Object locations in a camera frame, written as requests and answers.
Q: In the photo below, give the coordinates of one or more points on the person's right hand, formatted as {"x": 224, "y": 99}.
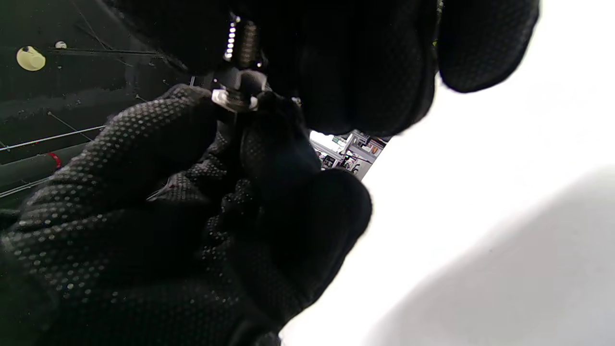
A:
{"x": 355, "y": 62}

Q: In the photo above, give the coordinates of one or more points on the person's left hand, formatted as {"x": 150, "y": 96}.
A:
{"x": 144, "y": 230}

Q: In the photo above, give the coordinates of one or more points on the round ceiling sensor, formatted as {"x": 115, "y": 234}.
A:
{"x": 30, "y": 58}

